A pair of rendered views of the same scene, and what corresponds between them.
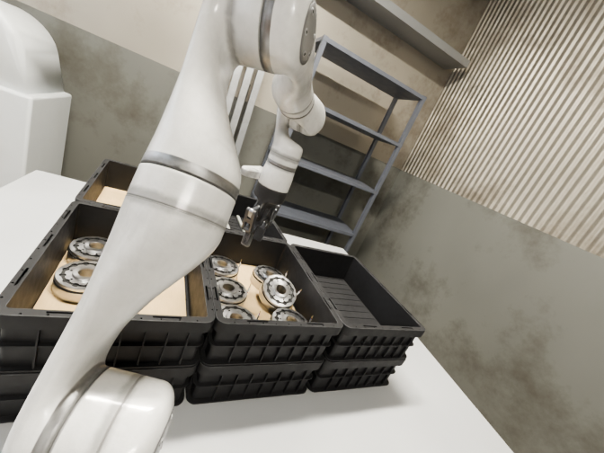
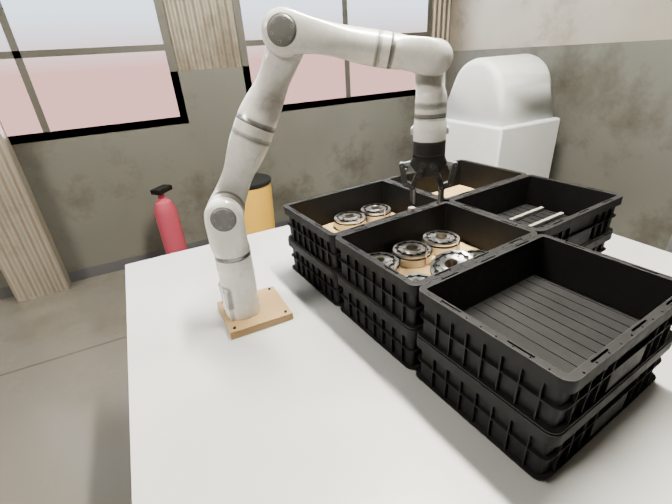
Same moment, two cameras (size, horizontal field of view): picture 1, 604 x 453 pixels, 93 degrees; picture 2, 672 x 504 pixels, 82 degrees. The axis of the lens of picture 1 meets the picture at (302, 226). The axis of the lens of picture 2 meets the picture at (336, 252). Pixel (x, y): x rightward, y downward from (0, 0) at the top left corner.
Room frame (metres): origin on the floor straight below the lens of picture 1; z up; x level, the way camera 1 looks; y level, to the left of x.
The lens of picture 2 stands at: (0.44, -0.81, 1.33)
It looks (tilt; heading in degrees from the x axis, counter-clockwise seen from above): 27 degrees down; 91
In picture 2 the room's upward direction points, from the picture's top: 4 degrees counter-clockwise
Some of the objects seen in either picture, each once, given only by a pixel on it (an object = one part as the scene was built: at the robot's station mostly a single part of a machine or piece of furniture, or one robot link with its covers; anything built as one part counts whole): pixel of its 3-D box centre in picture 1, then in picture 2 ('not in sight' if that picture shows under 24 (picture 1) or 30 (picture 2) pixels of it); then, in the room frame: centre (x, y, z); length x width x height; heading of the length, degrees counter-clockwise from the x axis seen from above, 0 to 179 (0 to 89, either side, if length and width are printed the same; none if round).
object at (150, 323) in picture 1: (133, 256); (362, 206); (0.52, 0.30, 0.92); 0.40 x 0.30 x 0.02; 31
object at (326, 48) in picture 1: (319, 179); not in sight; (2.60, 0.03, 0.95); 0.98 x 0.42 x 1.89; 116
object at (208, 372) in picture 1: (243, 320); (430, 293); (0.67, 0.04, 0.76); 0.40 x 0.30 x 0.12; 31
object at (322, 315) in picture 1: (256, 289); (432, 257); (0.67, 0.04, 0.87); 0.40 x 0.30 x 0.11; 31
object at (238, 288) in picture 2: not in sight; (238, 283); (0.16, 0.08, 0.81); 0.09 x 0.09 x 0.17; 30
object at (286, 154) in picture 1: (289, 131); (431, 78); (0.66, 0.11, 1.28); 0.09 x 0.07 x 0.15; 86
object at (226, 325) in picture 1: (262, 273); (433, 238); (0.67, 0.04, 0.92); 0.40 x 0.30 x 0.02; 31
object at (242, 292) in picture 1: (227, 289); (411, 249); (0.63, 0.11, 0.86); 0.10 x 0.10 x 0.01
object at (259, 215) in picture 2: not in sight; (252, 216); (-0.20, 1.92, 0.28); 0.36 x 0.36 x 0.57
